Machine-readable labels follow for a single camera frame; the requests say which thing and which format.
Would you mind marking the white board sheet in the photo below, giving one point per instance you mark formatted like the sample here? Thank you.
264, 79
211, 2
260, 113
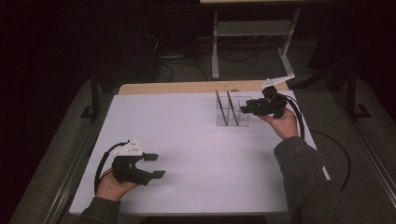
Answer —
199, 174

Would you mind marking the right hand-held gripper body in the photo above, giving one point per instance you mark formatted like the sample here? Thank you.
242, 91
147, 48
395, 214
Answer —
271, 102

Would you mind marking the aluminium rail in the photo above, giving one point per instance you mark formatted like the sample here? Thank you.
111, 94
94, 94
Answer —
73, 174
370, 149

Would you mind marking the black pen with orange tip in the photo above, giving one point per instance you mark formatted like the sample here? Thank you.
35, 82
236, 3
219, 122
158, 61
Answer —
232, 109

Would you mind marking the wooden table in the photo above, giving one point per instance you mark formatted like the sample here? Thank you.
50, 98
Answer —
186, 87

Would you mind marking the white metal desk frame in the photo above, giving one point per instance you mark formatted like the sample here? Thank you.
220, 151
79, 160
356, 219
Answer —
214, 46

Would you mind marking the person's right hand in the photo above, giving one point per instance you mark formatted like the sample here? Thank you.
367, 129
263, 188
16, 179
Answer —
285, 126

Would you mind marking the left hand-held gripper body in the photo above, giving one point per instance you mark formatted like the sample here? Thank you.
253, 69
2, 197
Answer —
129, 169

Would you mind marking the person's left hand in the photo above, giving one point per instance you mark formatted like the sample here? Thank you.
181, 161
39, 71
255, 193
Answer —
113, 188

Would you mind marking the clear acrylic organizer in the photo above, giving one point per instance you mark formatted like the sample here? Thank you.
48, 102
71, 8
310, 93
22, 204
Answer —
232, 119

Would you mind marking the black metal stand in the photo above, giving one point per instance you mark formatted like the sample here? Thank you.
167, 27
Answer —
351, 93
95, 96

